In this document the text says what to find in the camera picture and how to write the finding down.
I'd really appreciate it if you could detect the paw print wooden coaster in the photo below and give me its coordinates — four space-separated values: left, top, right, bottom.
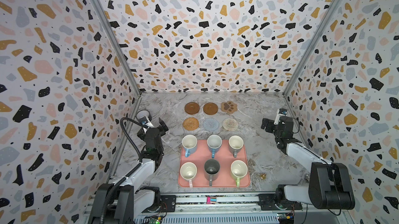
220 101 238 114

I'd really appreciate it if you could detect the black tape roll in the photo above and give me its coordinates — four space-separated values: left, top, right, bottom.
136 109 152 122

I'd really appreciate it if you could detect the pink silicone tray mat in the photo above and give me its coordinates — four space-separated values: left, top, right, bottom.
178 140 251 188

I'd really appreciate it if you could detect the brown wooden coaster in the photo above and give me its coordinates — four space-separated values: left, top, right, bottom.
185 102 200 115
203 103 219 115

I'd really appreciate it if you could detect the white mug blue handle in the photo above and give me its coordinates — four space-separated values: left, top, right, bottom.
182 135 197 158

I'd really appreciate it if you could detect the light blue mug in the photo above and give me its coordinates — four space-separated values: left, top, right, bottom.
207 135 222 159

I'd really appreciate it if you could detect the woven rattan coaster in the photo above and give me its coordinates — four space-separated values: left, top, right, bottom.
182 117 199 131

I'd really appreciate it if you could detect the aluminium front rail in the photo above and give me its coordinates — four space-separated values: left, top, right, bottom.
133 192 354 224

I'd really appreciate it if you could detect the beige patterned round coaster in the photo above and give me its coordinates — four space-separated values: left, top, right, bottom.
222 118 239 131

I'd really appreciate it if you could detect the white mug green handle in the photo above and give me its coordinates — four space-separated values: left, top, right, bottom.
230 160 248 188

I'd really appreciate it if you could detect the white mug grey handle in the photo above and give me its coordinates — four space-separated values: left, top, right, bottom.
228 135 244 158

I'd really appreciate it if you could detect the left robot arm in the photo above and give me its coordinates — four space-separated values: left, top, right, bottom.
88 116 168 224

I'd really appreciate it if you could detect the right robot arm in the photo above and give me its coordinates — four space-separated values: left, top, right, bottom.
261 115 355 211

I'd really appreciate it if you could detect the dark grey mug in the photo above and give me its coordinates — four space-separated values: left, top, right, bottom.
204 159 220 187

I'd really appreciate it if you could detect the white mug pink handle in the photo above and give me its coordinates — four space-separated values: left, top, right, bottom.
180 162 197 188

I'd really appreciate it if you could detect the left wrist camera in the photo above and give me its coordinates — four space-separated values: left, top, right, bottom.
139 116 154 129

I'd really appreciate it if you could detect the light blue round coaster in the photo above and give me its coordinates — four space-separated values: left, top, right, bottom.
203 118 219 132

